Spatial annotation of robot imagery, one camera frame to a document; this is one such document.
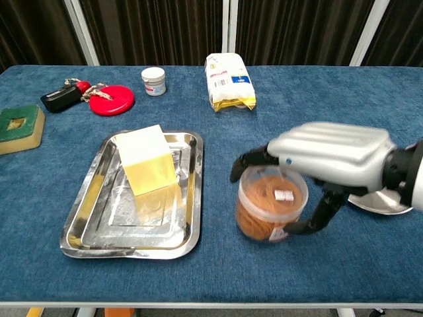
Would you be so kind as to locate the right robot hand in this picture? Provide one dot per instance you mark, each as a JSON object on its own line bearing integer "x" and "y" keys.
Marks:
{"x": 330, "y": 152}

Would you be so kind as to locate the clear tub of rubber bands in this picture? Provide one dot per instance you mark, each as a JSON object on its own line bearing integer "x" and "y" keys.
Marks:
{"x": 261, "y": 211}

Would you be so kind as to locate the yellow foam cube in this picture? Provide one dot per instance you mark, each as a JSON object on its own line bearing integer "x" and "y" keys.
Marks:
{"x": 145, "y": 165}

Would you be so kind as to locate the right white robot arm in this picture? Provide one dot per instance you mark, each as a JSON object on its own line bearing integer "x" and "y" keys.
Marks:
{"x": 408, "y": 175}

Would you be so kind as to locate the round metal plate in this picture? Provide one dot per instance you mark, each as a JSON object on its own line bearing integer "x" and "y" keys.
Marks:
{"x": 380, "y": 203}

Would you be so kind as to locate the white yellow paper bag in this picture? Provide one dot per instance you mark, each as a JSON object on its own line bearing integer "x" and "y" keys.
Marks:
{"x": 228, "y": 82}

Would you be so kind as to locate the dark pleated curtain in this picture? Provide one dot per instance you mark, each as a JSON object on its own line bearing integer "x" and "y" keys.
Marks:
{"x": 33, "y": 29}
{"x": 297, "y": 29}
{"x": 403, "y": 29}
{"x": 155, "y": 29}

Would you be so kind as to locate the blue table cloth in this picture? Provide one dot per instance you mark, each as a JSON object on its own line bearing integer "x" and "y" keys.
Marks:
{"x": 231, "y": 274}

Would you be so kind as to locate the white table leg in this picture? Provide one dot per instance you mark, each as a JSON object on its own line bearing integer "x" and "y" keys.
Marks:
{"x": 86, "y": 312}
{"x": 346, "y": 312}

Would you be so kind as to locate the small white jar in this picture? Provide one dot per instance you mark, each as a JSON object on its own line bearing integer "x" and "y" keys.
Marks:
{"x": 153, "y": 82}

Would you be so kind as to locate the red round disc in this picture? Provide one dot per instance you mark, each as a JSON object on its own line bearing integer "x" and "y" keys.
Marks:
{"x": 115, "y": 102}

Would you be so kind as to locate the rectangular steel tray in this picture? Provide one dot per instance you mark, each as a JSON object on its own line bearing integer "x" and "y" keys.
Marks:
{"x": 105, "y": 237}

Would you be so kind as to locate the small red key cap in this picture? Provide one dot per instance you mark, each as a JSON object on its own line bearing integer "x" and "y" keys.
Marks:
{"x": 83, "y": 86}

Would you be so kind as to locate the orange block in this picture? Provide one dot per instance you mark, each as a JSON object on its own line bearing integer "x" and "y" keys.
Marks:
{"x": 120, "y": 313}

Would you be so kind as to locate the black car key fob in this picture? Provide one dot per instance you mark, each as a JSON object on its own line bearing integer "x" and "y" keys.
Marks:
{"x": 59, "y": 98}

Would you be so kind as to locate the green yellow sponge block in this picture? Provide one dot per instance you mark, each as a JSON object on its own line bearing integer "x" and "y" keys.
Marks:
{"x": 20, "y": 132}

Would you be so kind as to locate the yellow floor tape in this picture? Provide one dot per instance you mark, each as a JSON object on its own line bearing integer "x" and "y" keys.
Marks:
{"x": 34, "y": 312}

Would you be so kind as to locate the white frame post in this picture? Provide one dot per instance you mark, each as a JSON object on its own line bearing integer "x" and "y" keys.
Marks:
{"x": 370, "y": 33}
{"x": 230, "y": 26}
{"x": 82, "y": 33}

